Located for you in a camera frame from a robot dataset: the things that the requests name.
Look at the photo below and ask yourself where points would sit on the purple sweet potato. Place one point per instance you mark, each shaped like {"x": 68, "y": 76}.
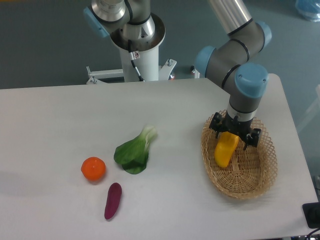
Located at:
{"x": 113, "y": 200}

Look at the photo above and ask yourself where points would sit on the orange tangerine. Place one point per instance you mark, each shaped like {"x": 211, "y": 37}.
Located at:
{"x": 93, "y": 169}

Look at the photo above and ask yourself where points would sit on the yellow mango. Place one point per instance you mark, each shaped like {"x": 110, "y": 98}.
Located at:
{"x": 225, "y": 147}

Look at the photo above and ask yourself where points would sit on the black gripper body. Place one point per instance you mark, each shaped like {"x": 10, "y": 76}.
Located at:
{"x": 235, "y": 126}

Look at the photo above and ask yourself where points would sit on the woven wicker basket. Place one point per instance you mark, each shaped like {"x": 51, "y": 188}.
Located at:
{"x": 251, "y": 171}

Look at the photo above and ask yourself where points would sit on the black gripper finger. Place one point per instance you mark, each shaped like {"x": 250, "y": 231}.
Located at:
{"x": 217, "y": 124}
{"x": 252, "y": 138}

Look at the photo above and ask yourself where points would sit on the black device at table edge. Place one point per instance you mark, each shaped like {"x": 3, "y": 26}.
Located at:
{"x": 312, "y": 214}

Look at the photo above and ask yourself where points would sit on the green bok choy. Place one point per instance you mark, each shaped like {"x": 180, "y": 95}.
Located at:
{"x": 133, "y": 155}

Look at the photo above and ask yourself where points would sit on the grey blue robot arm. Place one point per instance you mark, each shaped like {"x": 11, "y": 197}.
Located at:
{"x": 229, "y": 66}

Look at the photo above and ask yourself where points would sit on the blue plastic bag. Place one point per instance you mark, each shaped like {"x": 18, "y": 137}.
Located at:
{"x": 309, "y": 9}

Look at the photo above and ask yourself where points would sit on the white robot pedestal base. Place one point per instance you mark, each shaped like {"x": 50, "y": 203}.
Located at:
{"x": 138, "y": 47}

